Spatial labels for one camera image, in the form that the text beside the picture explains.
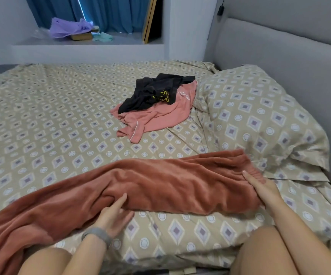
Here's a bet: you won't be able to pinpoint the person's left hand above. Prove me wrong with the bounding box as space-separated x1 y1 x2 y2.
91 193 136 239

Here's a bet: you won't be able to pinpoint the grey band wristwatch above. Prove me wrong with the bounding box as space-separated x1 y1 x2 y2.
81 226 114 249

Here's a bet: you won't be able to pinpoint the pink shirt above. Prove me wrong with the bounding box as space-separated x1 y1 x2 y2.
110 80 199 144

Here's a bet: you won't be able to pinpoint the blue curtain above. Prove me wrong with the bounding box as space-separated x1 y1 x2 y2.
25 0 153 34

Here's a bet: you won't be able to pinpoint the clear plastic bag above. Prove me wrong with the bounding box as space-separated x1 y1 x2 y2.
31 28 51 41

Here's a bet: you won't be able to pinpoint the person's right forearm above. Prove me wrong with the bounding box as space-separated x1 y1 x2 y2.
268 197 331 275

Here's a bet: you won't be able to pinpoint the black garment yellow print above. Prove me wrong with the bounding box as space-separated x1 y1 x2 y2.
118 73 196 115

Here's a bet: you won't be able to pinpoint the leaning wooden picture frames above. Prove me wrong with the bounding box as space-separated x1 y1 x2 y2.
142 0 164 45

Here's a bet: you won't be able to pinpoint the person's right hand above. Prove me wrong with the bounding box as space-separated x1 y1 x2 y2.
241 170 283 210

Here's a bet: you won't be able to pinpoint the patterned beige pillow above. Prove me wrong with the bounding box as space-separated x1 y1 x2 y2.
195 65 331 182

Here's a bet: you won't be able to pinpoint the bed with patterned beige sheet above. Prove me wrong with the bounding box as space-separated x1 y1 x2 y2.
0 0 331 275

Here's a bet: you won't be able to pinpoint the small wooden box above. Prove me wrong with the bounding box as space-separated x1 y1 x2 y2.
70 32 93 41

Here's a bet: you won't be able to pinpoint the grey upholstered headboard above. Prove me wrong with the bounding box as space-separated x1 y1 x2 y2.
204 0 331 201

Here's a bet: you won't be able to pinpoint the rust brown garment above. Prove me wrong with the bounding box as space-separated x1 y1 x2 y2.
0 149 266 275

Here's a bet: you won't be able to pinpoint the purple cloth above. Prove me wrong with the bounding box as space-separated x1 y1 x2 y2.
49 17 94 39

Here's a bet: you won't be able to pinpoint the teal small item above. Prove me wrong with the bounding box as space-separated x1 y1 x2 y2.
91 31 115 43

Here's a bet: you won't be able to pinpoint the person's left leg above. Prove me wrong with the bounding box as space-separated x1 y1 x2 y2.
18 247 75 275

